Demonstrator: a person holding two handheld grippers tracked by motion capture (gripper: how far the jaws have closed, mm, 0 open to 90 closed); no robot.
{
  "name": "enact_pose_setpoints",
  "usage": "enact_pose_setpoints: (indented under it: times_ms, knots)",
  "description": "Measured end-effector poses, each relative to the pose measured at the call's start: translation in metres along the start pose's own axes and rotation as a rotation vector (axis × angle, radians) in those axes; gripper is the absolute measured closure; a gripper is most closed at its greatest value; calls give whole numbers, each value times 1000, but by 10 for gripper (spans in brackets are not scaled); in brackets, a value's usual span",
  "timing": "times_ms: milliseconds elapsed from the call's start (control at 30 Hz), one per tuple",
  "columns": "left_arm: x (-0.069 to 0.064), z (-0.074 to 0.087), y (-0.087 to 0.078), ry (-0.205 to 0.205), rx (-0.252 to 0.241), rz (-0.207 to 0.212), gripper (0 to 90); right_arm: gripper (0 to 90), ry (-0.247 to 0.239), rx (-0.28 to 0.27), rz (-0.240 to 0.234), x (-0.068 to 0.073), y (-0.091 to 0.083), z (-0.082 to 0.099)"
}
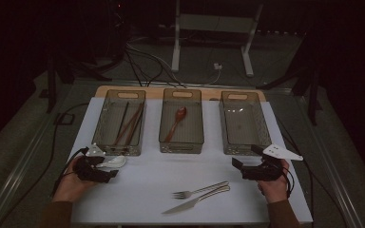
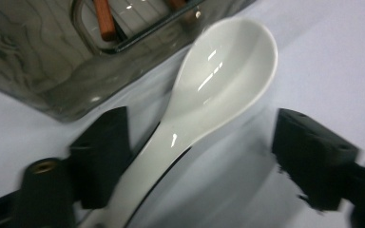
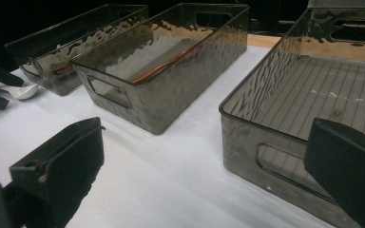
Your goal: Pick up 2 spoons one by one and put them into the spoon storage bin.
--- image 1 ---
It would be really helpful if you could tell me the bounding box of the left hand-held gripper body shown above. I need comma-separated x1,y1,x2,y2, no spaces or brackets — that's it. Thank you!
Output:
74,142,106,182

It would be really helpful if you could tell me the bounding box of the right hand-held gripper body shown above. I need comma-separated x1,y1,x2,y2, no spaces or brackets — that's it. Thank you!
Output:
240,143,304,182

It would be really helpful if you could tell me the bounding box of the white ceramic spoon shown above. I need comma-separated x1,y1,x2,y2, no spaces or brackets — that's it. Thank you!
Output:
95,155,127,169

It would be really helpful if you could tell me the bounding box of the clear plastic storage bin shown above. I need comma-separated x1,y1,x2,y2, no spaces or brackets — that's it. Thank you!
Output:
90,88,147,157
158,87,205,155
219,90,273,157

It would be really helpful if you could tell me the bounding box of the brown wooden chopstick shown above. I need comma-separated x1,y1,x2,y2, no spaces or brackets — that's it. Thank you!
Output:
125,108,144,146
113,103,144,146

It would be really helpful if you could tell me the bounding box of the black chopstick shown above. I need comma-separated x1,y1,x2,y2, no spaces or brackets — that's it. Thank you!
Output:
115,101,130,145
116,101,131,145

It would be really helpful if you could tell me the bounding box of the brown wooden spoon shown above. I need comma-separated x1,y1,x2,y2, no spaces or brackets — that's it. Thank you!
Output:
163,105,188,143

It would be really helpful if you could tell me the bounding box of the person's right hand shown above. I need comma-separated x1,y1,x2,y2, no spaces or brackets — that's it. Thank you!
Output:
257,159,291,204

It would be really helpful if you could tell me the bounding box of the white table mat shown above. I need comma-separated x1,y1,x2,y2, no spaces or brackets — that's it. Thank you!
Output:
64,96,314,226

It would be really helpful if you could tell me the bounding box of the metal fork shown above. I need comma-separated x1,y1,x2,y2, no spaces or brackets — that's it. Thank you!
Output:
171,180,230,200

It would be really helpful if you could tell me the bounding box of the black stand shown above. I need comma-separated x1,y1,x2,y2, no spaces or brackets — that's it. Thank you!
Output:
256,56,323,126
46,53,113,114

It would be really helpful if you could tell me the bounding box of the white metal stand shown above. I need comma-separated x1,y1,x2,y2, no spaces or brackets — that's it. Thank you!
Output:
170,0,264,78

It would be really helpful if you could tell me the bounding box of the left hand-held gripper cable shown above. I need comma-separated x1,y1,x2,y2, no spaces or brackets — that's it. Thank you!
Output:
50,146,89,199

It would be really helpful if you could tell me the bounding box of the hand-held gripper cable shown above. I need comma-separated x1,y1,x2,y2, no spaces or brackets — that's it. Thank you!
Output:
50,146,89,199
279,167,296,199

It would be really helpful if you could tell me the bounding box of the right hand-held gripper cable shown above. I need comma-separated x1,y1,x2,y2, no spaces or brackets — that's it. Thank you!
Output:
279,167,296,199

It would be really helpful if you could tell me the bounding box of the black floor cable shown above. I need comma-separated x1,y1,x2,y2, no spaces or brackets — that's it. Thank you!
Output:
0,102,90,227
275,117,315,222

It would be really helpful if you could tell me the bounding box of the grey metal rail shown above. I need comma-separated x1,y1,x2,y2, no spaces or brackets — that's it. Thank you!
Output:
296,93,364,228
0,79,88,228

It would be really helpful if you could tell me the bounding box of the black cable bundle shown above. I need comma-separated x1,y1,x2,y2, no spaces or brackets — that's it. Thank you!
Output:
125,42,188,89

